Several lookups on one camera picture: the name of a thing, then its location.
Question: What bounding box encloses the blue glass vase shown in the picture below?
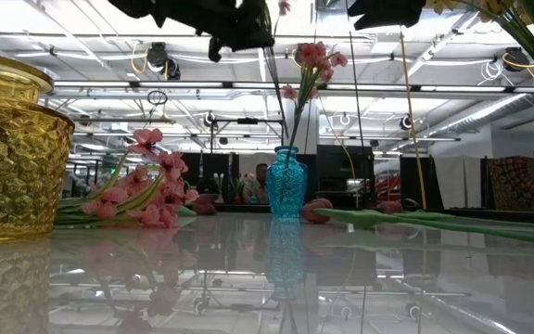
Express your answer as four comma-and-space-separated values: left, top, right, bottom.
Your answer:
265, 145, 309, 220

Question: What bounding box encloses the black hanging cable ring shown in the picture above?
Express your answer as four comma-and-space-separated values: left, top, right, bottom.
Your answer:
146, 89, 170, 107

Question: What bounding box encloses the purple artificial tulip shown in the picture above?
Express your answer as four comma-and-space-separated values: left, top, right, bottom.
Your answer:
176, 193, 220, 218
299, 198, 534, 247
376, 199, 405, 215

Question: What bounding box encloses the black ceiling cable reel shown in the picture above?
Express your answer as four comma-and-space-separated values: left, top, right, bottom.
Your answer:
292, 43, 308, 69
145, 41, 183, 81
502, 45, 531, 73

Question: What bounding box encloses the black hanging cable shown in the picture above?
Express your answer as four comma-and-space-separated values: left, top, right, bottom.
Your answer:
348, 27, 364, 148

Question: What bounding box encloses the white curtain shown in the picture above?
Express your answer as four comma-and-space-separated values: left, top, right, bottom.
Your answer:
433, 155, 482, 203

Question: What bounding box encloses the amber textured glass vase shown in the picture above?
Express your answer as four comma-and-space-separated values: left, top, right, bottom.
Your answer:
0, 52, 76, 242

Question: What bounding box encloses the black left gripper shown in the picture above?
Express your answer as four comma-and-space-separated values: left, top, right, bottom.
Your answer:
108, 0, 275, 64

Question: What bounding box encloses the silver ventilation duct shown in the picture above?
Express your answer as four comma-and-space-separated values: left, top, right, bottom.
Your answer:
426, 92, 534, 139

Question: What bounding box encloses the black partition panel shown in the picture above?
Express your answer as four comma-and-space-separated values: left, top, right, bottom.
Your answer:
315, 145, 375, 209
181, 151, 240, 205
399, 155, 444, 211

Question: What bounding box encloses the yellow hanging cable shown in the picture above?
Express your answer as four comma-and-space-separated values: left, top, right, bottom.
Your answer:
395, 27, 428, 211

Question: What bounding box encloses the black overhead stand frame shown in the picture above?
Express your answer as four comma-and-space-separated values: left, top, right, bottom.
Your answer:
209, 117, 286, 154

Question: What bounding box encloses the white square column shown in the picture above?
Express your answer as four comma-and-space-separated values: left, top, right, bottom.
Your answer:
284, 96, 320, 154

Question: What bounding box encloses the person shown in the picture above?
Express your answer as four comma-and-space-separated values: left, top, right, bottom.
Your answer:
248, 162, 271, 205

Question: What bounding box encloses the long linear ceiling light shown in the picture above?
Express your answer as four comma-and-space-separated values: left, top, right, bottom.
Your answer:
52, 79, 534, 94

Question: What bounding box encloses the red patterned tapestry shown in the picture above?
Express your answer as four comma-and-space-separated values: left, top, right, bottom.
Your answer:
488, 156, 534, 212

